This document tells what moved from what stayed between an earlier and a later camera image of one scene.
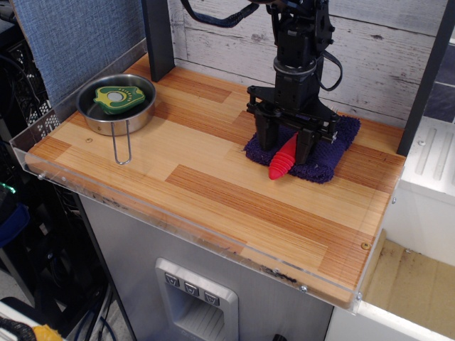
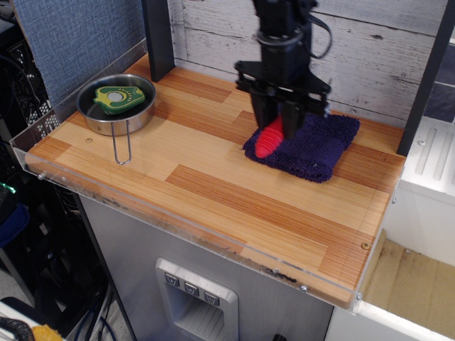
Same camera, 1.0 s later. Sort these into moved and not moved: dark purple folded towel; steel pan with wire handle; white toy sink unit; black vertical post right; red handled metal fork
Moved: red handled metal fork
Not moved: dark purple folded towel; black vertical post right; steel pan with wire handle; white toy sink unit
